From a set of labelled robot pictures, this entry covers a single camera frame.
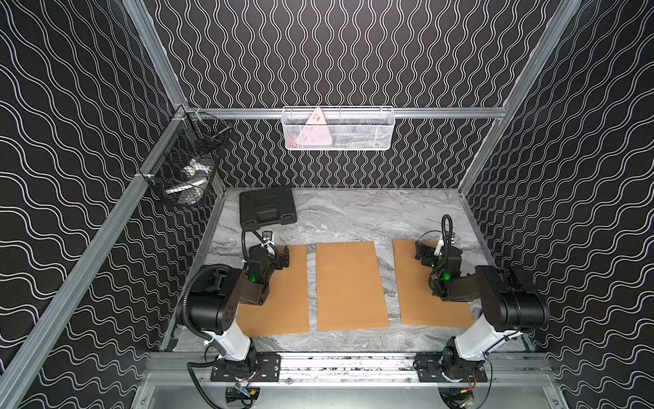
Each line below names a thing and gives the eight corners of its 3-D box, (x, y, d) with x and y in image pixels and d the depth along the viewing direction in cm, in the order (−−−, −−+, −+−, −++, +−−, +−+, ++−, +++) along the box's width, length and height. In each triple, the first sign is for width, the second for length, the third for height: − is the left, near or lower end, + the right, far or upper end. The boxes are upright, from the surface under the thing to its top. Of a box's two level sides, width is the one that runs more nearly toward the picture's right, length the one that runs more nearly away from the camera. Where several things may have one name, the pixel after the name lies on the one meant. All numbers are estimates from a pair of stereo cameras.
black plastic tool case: (242, 233, 107) (237, 223, 102) (243, 201, 119) (239, 191, 113) (297, 225, 110) (296, 215, 104) (293, 195, 121) (292, 184, 116)
